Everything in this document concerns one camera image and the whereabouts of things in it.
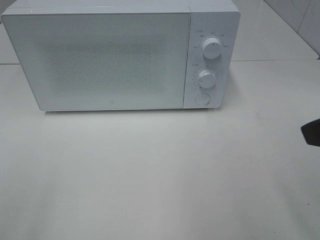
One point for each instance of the round white door button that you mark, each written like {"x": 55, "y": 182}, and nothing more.
{"x": 203, "y": 99}

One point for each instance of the white microwave knob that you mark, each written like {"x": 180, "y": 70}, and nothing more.
{"x": 207, "y": 79}
{"x": 211, "y": 47}

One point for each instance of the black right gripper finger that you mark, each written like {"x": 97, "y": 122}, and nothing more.
{"x": 311, "y": 133}

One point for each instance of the white microwave oven body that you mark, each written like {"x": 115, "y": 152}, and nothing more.
{"x": 206, "y": 18}

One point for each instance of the white microwave door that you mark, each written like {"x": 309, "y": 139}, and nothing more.
{"x": 102, "y": 61}

